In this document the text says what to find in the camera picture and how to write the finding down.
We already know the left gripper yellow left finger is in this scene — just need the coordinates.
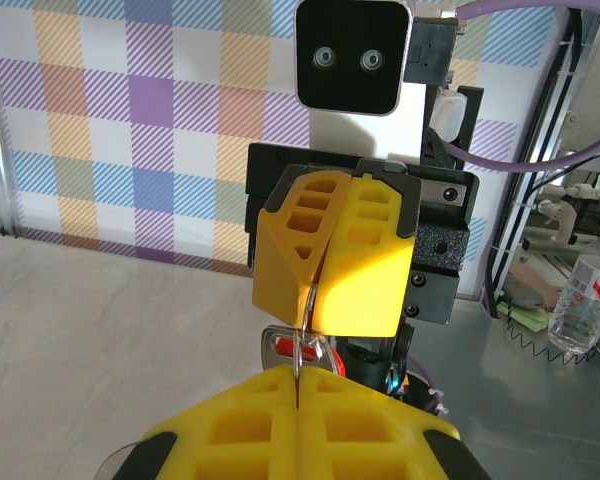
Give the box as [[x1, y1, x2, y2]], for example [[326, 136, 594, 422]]
[[110, 364, 300, 480]]

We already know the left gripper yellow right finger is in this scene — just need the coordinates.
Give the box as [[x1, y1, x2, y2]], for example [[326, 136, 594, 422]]
[[298, 366, 491, 480]]

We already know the silver metal keyring with chain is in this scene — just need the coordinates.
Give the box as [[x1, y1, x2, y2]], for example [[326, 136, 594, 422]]
[[293, 282, 325, 384]]

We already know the red-capped key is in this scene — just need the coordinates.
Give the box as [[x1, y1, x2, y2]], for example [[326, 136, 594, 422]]
[[273, 335, 344, 377]]

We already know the green paper pad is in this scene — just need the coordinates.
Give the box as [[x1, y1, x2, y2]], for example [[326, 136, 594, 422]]
[[497, 299, 554, 334]]

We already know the clear plastic water bottle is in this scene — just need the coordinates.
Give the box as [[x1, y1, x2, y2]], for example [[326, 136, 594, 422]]
[[547, 217, 600, 357]]

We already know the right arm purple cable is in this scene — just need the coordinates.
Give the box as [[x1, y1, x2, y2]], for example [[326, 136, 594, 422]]
[[444, 0, 600, 174]]

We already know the black coiled cord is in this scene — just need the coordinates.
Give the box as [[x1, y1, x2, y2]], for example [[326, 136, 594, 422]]
[[504, 319, 600, 369]]

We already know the white frame upright with cables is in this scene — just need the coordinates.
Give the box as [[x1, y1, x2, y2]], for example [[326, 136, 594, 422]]
[[487, 0, 600, 321]]

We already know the aluminium frame post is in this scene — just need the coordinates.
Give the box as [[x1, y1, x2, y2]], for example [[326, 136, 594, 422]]
[[0, 0, 24, 239]]

